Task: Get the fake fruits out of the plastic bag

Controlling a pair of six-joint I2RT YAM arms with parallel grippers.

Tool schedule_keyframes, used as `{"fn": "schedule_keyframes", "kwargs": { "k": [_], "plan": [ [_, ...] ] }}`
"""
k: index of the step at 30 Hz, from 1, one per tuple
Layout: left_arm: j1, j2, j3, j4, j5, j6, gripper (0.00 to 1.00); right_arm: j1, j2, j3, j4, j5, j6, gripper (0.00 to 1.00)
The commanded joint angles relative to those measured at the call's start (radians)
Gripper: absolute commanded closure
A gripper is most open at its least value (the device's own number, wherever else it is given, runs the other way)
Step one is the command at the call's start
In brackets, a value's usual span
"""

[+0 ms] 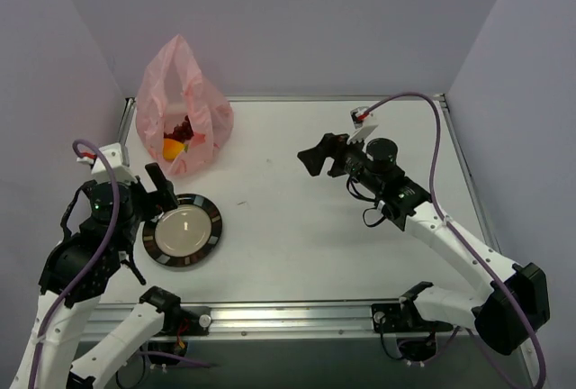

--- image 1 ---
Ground aluminium front rail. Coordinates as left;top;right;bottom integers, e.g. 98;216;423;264
76;301;451;340

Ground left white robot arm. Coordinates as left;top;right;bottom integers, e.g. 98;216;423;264
11;163;184;388

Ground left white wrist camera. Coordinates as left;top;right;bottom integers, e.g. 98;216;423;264
75;142;137;185

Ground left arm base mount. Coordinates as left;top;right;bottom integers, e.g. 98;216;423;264
147;305;212;357

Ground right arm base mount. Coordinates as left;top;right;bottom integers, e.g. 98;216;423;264
371;303;455;366

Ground pink plastic bag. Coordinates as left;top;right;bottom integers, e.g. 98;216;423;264
135;34;234;177

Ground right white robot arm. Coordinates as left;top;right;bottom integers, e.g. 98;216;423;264
297;133;550;356

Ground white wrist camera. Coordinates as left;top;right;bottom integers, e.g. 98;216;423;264
348;107;378;144
75;142;137;185

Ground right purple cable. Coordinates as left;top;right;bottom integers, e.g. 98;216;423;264
364;91;548;389

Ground dark red fake grapes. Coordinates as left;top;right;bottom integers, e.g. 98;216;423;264
164;115;194;143

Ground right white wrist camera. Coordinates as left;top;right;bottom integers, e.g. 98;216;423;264
348;107;378;144

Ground orange yellow fake mango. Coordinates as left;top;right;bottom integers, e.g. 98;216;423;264
162;138;188;162

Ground black rimmed round plate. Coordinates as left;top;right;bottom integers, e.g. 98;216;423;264
141;194;223;268

